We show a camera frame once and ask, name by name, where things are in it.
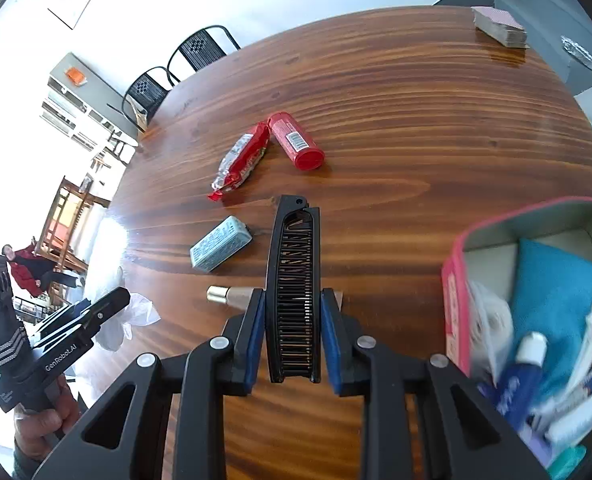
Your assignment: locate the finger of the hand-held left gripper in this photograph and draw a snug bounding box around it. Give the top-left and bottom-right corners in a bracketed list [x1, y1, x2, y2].
[28, 286, 132, 361]

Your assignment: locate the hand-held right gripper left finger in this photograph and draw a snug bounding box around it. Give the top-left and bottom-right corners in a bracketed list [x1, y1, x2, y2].
[31, 287, 267, 480]

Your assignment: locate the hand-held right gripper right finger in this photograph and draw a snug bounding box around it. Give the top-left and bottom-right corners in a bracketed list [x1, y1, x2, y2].
[320, 287, 552, 480]

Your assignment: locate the black glasses case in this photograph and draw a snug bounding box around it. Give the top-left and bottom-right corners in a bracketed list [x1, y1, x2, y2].
[265, 194, 323, 385]

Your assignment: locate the pink tin box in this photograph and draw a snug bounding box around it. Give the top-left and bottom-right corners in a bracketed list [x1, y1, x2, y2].
[441, 196, 592, 480]

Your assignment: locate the white bandage roll red print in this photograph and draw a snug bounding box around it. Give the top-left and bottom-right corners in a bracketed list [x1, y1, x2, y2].
[467, 281, 516, 378]

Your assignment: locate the blue toothpaste tube white cap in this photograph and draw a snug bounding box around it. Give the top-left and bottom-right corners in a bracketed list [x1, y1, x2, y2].
[478, 332, 550, 436]

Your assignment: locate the blue drawstring pouch white ribbon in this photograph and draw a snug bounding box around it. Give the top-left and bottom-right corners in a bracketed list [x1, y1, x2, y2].
[507, 237, 592, 401]

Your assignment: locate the purple bag roll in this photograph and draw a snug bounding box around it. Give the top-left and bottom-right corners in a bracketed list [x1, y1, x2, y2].
[518, 427, 552, 466]

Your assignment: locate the white blue sachet bundle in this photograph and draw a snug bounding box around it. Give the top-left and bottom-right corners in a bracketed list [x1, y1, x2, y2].
[568, 355, 592, 403]

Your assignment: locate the person's left forearm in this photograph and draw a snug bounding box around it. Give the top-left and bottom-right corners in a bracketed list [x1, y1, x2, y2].
[10, 447, 44, 480]

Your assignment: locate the round wooden desktop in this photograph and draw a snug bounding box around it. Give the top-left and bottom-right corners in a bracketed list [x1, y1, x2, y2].
[78, 5, 592, 480]

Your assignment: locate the person's left hand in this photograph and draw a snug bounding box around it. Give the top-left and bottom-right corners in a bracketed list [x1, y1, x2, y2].
[13, 372, 83, 461]

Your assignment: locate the crumpled clear plastic bag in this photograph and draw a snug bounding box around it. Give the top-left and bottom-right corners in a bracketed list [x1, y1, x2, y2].
[83, 265, 163, 353]

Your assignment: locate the red snack wrapper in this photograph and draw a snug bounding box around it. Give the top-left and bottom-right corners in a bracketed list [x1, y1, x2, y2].
[207, 121, 273, 203]

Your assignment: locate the brown cardboard piece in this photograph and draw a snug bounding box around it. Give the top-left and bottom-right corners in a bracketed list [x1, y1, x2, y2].
[130, 96, 153, 134]

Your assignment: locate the red cylindrical can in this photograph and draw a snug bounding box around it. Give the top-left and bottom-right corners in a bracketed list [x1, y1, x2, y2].
[267, 111, 325, 171]

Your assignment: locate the grey white shelf cabinet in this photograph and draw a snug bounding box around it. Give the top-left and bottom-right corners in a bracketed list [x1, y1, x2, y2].
[40, 51, 127, 153]

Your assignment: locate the black metal chair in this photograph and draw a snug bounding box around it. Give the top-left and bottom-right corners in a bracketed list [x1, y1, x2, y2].
[167, 24, 242, 73]
[121, 66, 181, 122]

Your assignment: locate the playing card deck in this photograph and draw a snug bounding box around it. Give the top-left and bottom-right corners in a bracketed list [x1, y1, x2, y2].
[471, 6, 530, 51]

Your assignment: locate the foil tray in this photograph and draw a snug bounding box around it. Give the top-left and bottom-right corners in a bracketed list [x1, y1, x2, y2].
[560, 35, 592, 70]

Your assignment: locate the wooden chair frame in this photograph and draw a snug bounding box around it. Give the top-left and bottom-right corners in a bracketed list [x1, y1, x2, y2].
[35, 175, 113, 273]

